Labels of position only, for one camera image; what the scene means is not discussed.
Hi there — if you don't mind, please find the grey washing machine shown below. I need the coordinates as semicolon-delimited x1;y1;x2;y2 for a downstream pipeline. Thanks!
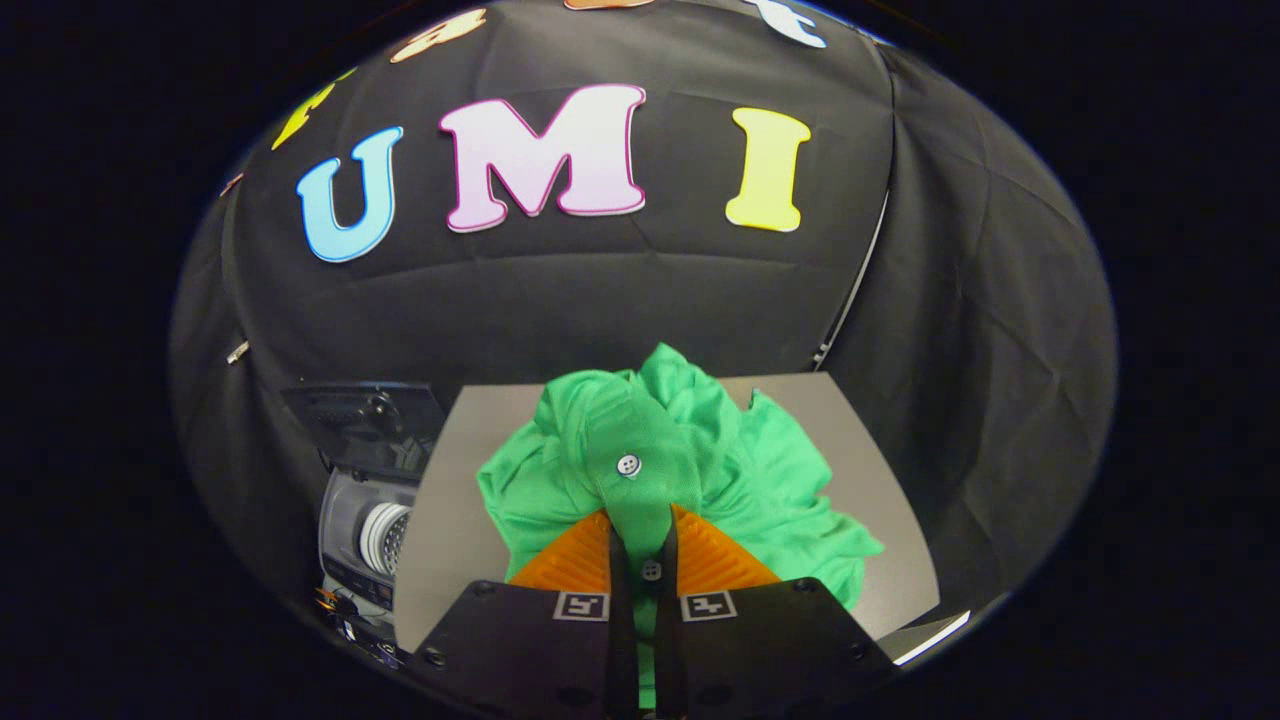
316;465;426;653

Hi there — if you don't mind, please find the black backdrop cloth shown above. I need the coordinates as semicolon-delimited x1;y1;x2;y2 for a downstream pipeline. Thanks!
170;0;1118;646

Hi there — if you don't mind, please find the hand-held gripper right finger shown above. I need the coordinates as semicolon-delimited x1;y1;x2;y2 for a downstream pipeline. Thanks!
653;503;898;720

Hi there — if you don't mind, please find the green polo shirt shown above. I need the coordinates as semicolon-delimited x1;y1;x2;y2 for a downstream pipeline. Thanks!
477;342;885;717

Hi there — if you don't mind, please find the white frame pole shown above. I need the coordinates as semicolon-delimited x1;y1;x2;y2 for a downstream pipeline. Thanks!
812;190;891;373

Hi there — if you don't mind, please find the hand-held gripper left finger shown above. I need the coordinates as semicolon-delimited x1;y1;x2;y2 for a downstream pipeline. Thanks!
400;508;641;720

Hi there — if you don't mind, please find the grey cabinet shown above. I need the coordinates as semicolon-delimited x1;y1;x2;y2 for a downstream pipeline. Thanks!
393;372;973;667

